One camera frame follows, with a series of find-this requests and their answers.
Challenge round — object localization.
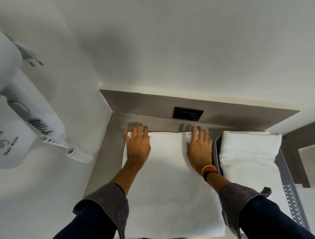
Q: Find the folded white towel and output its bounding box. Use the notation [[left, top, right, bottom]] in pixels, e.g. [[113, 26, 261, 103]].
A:
[[219, 131, 297, 218]]

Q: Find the person's left hand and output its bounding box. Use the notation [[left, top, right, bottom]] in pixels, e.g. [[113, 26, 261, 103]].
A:
[[122, 123, 151, 170]]

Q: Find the white hair dryer wall holder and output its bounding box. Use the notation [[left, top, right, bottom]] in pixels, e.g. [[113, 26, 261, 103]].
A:
[[0, 95, 38, 170]]

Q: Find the black wall socket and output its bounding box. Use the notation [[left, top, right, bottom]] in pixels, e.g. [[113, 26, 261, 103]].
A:
[[172, 107, 204, 122]]

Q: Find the person's right forearm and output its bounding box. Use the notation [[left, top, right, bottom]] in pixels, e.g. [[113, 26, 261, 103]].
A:
[[202, 170, 315, 239]]

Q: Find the white wall hair dryer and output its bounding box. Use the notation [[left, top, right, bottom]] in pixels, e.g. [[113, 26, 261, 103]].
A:
[[0, 31, 67, 149]]

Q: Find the person's left forearm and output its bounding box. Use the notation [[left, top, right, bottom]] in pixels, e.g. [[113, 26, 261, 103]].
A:
[[53, 159, 146, 239]]

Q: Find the white coiled cord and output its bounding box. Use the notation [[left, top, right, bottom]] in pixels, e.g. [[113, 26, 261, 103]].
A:
[[41, 137, 94, 163]]

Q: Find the large white towel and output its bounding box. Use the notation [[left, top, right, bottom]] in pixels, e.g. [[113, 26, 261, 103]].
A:
[[122, 131, 226, 239]]

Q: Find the orange beaded bracelet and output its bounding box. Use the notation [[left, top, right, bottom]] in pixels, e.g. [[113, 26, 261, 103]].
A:
[[201, 165, 217, 177]]

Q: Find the grey perforated plastic basket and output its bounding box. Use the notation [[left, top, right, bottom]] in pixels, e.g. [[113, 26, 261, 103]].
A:
[[212, 135, 311, 239]]

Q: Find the person's right hand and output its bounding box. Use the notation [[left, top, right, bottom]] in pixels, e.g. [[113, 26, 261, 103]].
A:
[[186, 126, 213, 173]]

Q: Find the black and red wristband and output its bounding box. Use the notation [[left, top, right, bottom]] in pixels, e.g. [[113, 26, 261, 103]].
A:
[[203, 170, 220, 182]]

